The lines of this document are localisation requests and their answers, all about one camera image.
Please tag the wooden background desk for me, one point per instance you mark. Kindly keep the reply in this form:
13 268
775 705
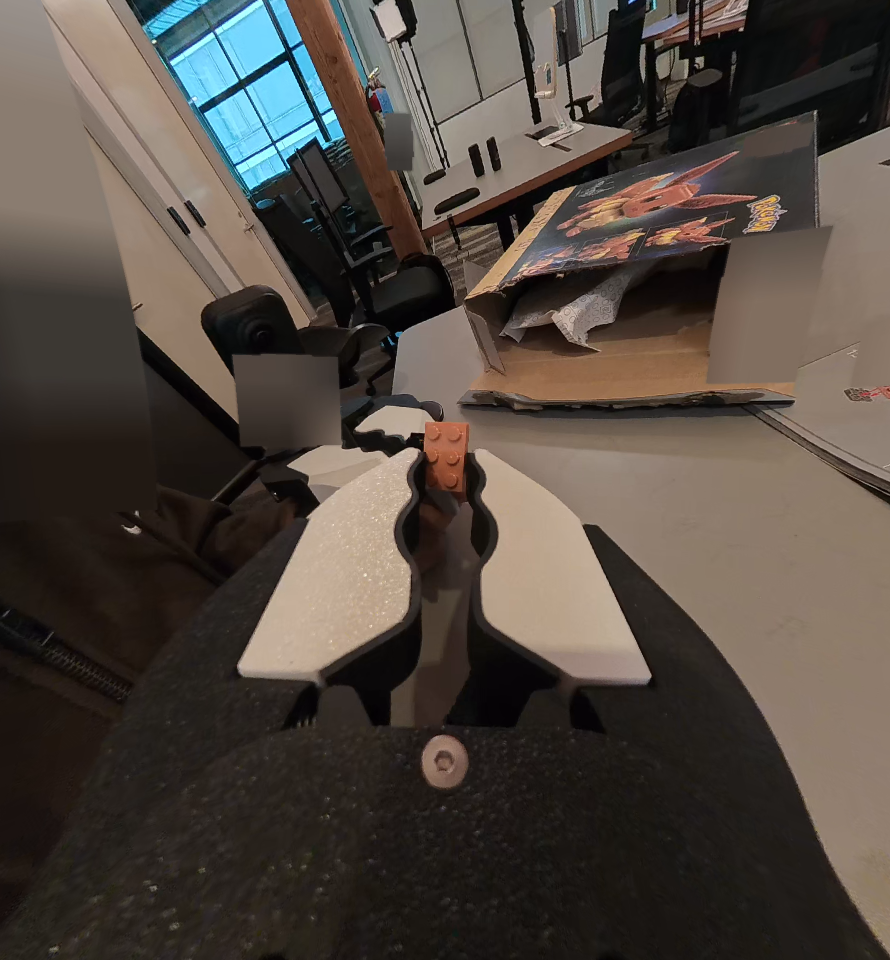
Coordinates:
685 26

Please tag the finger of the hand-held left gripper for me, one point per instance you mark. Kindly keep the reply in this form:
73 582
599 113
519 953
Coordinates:
332 465
392 424

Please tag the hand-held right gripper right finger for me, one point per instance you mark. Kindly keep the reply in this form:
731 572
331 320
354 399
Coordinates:
557 600

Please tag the red fire extinguisher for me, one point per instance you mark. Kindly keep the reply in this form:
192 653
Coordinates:
376 94

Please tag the grey background desk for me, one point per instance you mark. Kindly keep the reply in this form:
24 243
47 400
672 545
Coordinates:
535 161

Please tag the grey instruction booklet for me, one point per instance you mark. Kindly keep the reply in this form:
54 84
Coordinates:
865 420

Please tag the studio light on stand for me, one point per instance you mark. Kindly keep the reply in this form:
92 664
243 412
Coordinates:
394 19

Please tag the wooden post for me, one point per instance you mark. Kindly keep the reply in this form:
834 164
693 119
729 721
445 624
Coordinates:
340 90

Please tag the crumpled white paper bag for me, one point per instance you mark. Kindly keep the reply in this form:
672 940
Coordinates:
565 315

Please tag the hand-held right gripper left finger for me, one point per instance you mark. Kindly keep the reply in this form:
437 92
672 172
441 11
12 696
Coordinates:
332 592

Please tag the dark monitor on stand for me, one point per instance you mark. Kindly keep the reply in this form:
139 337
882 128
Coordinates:
321 176

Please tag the white cabinet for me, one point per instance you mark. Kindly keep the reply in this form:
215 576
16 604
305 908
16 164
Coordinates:
137 187

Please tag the small black cylinder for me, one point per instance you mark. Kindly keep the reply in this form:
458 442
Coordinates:
494 153
476 159

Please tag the black mesh office chair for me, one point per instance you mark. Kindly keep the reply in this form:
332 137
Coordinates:
812 60

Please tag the black wrist rest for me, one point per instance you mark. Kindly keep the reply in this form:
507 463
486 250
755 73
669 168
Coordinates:
456 201

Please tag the dark printed toy box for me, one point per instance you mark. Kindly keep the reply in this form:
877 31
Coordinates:
677 202

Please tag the brown toy brick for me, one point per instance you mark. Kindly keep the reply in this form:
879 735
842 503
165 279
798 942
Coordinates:
446 457

